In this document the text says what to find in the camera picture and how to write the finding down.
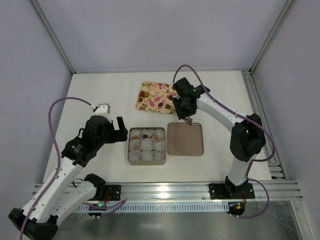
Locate metal tongs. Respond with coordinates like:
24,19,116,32
183,116,193,126

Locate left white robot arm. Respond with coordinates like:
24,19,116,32
8,115,128,240

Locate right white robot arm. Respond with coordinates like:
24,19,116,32
172,77,266,200

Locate white paper cup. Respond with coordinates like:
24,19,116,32
140,128,155,141
140,138,154,151
140,150,154,162
128,139,141,153
152,129,166,141
129,128,142,141
153,139,166,152
153,150,166,162
128,151,141,163

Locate floral tray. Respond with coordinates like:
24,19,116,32
135,81,177,115

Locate gold tin box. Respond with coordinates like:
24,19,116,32
127,127,167,166

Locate gold tin lid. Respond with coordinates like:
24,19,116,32
167,122,204,157

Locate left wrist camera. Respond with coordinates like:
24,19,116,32
93,103,111,118

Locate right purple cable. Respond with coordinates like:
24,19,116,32
173,64,277,220

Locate purple cable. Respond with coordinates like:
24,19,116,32
18,97,98,240
173,64,277,220

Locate left black mount plate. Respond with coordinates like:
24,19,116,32
94,184,122,202

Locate black mount plate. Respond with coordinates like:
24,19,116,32
208,183,256,200
94,184,122,202

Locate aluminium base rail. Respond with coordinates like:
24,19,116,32
33,181,305,201

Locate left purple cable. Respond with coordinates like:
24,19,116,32
18,97,98,240

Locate white slotted cable duct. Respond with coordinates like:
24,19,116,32
75,201,229,214

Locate right black mount plate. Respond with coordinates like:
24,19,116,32
208,183,256,200

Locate left aluminium frame post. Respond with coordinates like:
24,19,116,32
28,0,76,75

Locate aluminium frame post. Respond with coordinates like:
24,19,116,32
249,0,297,75
28,0,76,75

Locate right aluminium frame post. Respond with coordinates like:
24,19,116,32
249,0,297,75

